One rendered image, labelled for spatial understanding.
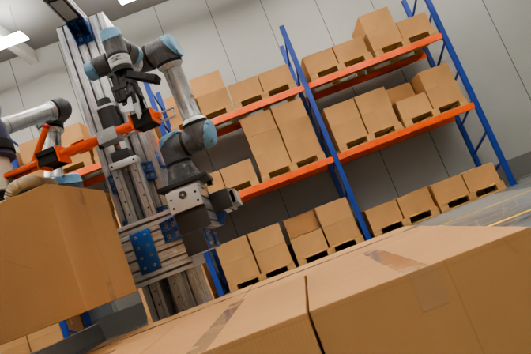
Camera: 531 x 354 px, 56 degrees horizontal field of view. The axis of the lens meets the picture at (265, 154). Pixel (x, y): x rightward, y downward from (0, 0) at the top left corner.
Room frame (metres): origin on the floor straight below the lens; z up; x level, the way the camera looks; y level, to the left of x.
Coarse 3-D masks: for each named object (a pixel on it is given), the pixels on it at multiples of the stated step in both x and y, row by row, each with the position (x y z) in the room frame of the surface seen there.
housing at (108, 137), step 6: (114, 126) 1.62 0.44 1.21; (102, 132) 1.62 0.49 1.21; (108, 132) 1.62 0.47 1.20; (114, 132) 1.62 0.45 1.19; (102, 138) 1.62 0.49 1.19; (108, 138) 1.62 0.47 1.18; (114, 138) 1.62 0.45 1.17; (120, 138) 1.64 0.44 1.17; (102, 144) 1.62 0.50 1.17; (108, 144) 1.65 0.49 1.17; (114, 144) 1.67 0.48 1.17
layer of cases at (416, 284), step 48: (384, 240) 1.59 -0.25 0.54; (432, 240) 1.15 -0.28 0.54; (480, 240) 0.90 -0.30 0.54; (528, 240) 0.86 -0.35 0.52; (288, 288) 1.29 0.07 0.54; (336, 288) 0.99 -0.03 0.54; (384, 288) 0.86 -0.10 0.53; (432, 288) 0.86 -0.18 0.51; (480, 288) 0.86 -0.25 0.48; (528, 288) 0.86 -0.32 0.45; (144, 336) 1.51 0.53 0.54; (192, 336) 1.11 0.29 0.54; (240, 336) 0.88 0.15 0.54; (288, 336) 0.87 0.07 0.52; (336, 336) 0.87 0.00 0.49; (384, 336) 0.86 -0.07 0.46; (432, 336) 0.86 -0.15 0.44; (480, 336) 0.86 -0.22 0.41; (528, 336) 0.86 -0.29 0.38
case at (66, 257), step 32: (32, 192) 1.46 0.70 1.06; (64, 192) 1.55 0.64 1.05; (96, 192) 1.79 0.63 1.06; (0, 224) 1.47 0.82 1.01; (32, 224) 1.46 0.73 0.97; (64, 224) 1.49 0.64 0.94; (96, 224) 1.70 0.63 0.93; (0, 256) 1.47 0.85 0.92; (32, 256) 1.47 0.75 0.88; (64, 256) 1.46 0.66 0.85; (96, 256) 1.63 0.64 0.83; (0, 288) 1.47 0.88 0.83; (32, 288) 1.47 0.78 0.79; (64, 288) 1.46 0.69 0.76; (96, 288) 1.56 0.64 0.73; (128, 288) 1.78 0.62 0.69; (0, 320) 1.47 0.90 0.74; (32, 320) 1.47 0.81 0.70
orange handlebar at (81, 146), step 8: (160, 112) 1.64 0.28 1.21; (120, 128) 1.61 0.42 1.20; (128, 128) 1.62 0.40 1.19; (72, 144) 1.63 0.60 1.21; (80, 144) 1.62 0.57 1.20; (88, 144) 1.63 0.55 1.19; (96, 144) 1.67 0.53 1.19; (64, 152) 1.63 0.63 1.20; (72, 152) 1.64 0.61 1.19; (80, 152) 1.65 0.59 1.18; (16, 168) 1.64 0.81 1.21; (24, 168) 1.64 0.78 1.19; (32, 168) 1.68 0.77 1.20; (8, 176) 1.64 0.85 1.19
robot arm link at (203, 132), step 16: (144, 48) 2.07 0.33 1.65; (160, 48) 2.05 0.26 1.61; (176, 48) 2.06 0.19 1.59; (160, 64) 2.07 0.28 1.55; (176, 64) 2.09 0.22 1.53; (176, 80) 2.09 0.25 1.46; (176, 96) 2.10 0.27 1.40; (192, 96) 2.12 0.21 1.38; (192, 112) 2.11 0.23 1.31; (192, 128) 2.10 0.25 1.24; (208, 128) 2.10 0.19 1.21; (192, 144) 2.12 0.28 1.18; (208, 144) 2.13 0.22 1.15
